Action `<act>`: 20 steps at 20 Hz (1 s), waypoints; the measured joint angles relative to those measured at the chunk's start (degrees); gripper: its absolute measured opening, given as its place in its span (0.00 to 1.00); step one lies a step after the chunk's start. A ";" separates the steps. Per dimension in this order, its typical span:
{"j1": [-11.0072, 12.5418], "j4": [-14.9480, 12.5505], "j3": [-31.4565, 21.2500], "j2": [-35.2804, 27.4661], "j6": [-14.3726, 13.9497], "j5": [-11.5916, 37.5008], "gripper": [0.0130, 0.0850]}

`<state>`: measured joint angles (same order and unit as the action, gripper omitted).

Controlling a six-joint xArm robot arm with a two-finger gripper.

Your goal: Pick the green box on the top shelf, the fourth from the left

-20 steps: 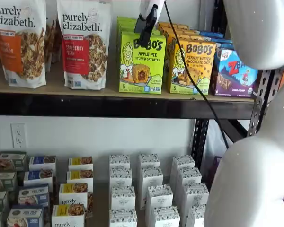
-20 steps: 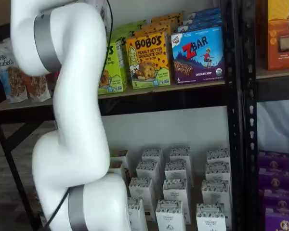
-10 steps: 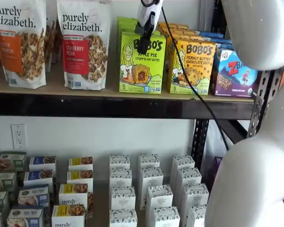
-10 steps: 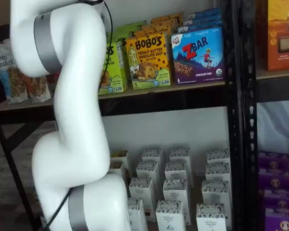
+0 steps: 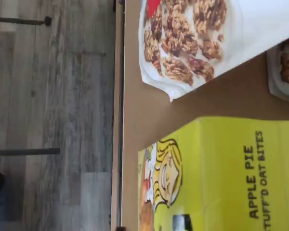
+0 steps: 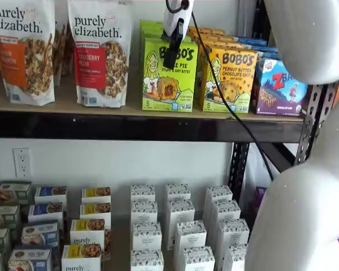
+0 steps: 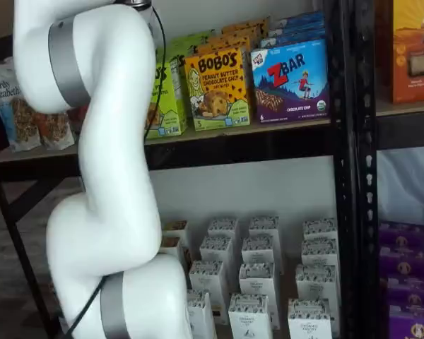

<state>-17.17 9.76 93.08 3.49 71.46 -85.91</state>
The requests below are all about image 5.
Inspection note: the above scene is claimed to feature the black floor bar with foot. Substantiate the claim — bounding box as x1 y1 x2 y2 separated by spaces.
0 16 53 26

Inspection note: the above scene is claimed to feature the plain black floor bar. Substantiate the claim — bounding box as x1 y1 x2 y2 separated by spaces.
0 148 61 156

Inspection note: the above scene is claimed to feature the wooden shelf board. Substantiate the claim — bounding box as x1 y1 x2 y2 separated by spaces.
123 0 289 231

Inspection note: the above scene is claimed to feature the green Bobo's apple pie box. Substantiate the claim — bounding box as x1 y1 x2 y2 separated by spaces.
137 116 289 231

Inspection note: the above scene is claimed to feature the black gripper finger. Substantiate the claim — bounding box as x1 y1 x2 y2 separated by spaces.
172 213 192 231

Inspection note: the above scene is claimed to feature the black metal shelf rack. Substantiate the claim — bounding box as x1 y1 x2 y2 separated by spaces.
112 0 125 231

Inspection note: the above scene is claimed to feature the granola bag red label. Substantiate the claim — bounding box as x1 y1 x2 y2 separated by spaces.
139 0 289 102

